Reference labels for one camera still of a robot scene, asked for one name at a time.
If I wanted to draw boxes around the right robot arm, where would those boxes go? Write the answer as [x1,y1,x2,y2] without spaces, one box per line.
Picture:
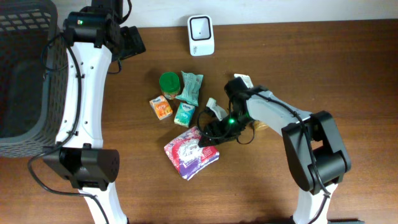
[198,77,351,223]

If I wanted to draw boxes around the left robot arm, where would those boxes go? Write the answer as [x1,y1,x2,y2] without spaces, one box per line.
[39,1,146,223]

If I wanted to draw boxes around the white barcode scanner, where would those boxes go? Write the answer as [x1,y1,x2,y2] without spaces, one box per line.
[187,15,215,57]

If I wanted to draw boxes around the orange tissue pack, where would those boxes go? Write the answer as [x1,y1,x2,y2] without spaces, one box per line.
[149,95,173,120]

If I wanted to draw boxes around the green lid glass jar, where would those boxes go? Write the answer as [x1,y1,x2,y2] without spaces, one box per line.
[159,72,180,100]

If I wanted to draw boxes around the red purple pad package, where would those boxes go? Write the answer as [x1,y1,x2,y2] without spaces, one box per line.
[164,126,220,180]

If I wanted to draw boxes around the grey plastic mesh basket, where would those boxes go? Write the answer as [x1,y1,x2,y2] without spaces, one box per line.
[1,1,68,157]

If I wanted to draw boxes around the teal tissue pack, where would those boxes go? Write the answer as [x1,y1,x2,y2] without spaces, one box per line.
[174,103,195,128]

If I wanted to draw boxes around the mint green wipes packet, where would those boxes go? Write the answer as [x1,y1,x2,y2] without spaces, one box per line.
[176,71,203,106]

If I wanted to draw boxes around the white cream tube gold cap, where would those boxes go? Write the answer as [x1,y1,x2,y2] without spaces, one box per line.
[234,73,268,131]

